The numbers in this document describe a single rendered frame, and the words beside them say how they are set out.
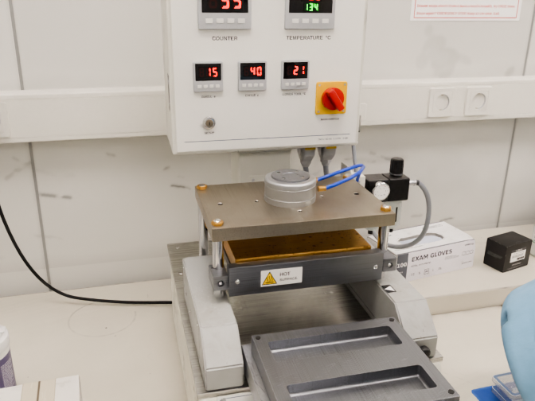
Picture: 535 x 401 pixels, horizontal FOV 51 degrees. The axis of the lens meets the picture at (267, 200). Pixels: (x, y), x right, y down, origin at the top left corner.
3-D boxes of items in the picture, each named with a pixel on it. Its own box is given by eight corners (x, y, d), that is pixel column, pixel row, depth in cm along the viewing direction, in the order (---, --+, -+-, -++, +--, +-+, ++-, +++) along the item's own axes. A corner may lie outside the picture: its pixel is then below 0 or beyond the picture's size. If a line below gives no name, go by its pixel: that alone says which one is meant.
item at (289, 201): (191, 222, 101) (189, 152, 96) (353, 208, 108) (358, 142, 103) (212, 288, 79) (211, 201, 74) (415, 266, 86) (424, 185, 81)
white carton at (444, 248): (364, 262, 136) (366, 234, 134) (439, 247, 145) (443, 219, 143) (394, 285, 126) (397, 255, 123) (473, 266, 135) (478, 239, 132)
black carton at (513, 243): (482, 262, 137) (486, 236, 134) (507, 255, 141) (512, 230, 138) (502, 273, 132) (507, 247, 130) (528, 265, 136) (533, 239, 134)
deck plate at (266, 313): (166, 247, 113) (166, 243, 113) (330, 231, 121) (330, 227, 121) (197, 399, 72) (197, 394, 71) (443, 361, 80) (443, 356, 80)
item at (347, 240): (216, 235, 95) (214, 183, 92) (338, 225, 101) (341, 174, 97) (236, 285, 80) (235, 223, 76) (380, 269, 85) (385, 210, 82)
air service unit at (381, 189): (339, 231, 109) (344, 157, 104) (408, 225, 113) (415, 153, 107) (349, 243, 105) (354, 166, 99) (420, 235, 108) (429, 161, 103)
